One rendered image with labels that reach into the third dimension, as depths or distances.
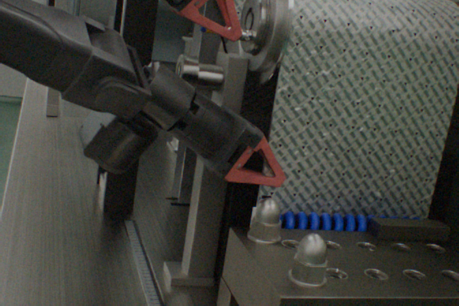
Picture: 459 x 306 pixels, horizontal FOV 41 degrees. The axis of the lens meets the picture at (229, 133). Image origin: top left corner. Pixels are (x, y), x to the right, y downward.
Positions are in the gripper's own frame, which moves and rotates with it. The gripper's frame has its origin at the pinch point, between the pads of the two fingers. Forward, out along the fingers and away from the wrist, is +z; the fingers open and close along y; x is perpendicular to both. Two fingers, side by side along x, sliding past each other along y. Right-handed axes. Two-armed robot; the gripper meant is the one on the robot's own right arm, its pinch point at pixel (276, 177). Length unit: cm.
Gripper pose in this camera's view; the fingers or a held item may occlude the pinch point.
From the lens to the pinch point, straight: 72.6
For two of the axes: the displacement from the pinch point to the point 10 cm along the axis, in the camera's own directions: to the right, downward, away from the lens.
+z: 7.5, 5.4, 3.7
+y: 2.8, 2.6, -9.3
